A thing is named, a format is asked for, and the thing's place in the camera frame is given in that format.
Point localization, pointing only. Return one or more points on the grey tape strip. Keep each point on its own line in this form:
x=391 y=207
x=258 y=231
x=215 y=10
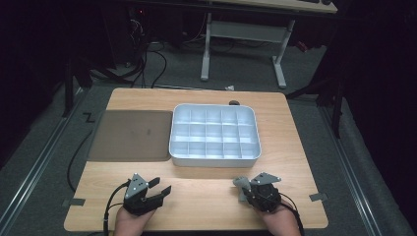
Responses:
x=74 y=202
x=318 y=197

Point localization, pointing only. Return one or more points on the small dark round object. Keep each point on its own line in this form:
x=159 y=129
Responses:
x=234 y=102

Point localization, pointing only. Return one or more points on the white-framed desk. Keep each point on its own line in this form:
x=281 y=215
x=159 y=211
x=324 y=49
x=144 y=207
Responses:
x=249 y=31

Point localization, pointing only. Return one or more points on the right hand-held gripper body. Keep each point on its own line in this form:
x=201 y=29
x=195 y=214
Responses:
x=265 y=193

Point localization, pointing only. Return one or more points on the person's left hand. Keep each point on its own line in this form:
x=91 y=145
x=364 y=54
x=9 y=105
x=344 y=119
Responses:
x=131 y=224

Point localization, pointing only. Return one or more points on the person's right hand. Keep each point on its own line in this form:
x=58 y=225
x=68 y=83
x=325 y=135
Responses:
x=283 y=221

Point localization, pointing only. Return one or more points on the black metal stand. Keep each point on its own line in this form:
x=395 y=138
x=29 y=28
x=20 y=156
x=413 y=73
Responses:
x=331 y=98
x=69 y=88

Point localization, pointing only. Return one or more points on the metal floor rail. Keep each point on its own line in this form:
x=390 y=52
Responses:
x=350 y=170
x=36 y=167

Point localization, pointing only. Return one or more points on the brown flat lid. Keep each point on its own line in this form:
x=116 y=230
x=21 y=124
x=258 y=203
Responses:
x=131 y=135

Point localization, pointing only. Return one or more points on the small white scrap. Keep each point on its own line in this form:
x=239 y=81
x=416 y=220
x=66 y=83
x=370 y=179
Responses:
x=229 y=88

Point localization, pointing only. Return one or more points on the white compartment organizer box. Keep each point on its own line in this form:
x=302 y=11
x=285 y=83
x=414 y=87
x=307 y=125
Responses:
x=214 y=135

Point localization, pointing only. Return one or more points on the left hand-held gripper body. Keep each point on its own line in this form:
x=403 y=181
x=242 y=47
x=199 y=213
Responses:
x=139 y=198

